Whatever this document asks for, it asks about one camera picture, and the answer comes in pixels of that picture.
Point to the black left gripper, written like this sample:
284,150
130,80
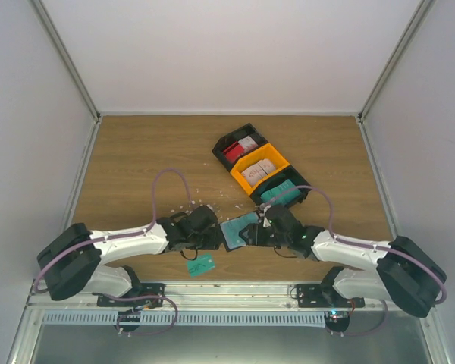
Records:
214,242

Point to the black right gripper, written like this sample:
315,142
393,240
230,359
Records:
255,235

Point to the black leather card holder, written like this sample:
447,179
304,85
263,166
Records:
231,231

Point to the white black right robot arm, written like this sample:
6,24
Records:
397,271

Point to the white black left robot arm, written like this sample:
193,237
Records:
78,260

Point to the teal card stack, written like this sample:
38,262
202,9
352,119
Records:
288,199

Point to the black right card bin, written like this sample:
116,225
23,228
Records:
288,173

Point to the black card bin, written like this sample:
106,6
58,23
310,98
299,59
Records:
288,173
228,139

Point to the yellow middle card bin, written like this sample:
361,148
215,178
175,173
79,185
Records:
266,151

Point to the red white card stack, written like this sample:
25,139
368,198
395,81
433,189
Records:
239,148

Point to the black left card bin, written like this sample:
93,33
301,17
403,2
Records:
228,139

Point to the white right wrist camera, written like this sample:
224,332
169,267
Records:
264,220

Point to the aluminium mounting rail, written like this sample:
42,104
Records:
218,296

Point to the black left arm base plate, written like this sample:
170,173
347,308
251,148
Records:
144,289

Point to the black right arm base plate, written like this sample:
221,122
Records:
321,296

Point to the grey slotted cable duct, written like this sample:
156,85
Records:
188,318

